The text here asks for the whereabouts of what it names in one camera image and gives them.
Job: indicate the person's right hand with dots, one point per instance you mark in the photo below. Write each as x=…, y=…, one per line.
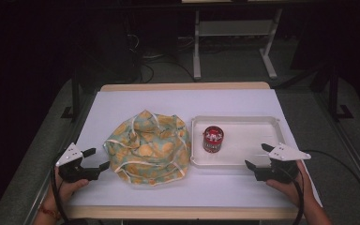
x=289, y=190

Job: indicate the white metal stand frame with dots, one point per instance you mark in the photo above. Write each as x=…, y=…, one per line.
x=234, y=28

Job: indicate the yellow green patterned cloth bag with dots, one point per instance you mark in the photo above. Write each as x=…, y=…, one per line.
x=150, y=150

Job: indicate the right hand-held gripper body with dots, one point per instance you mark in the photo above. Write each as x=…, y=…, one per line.
x=278, y=170

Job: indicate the white table sheet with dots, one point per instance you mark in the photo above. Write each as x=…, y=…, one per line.
x=175, y=103

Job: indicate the person's left hand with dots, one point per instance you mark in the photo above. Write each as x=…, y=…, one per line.
x=64, y=190

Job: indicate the white plastic tray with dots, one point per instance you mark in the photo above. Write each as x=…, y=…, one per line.
x=250, y=137

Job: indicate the red round tin can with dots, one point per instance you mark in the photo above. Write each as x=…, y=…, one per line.
x=213, y=139

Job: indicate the black metal stand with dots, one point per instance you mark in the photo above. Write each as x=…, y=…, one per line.
x=333, y=93
x=76, y=100

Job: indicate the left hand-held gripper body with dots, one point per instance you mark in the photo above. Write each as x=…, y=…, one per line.
x=75, y=172

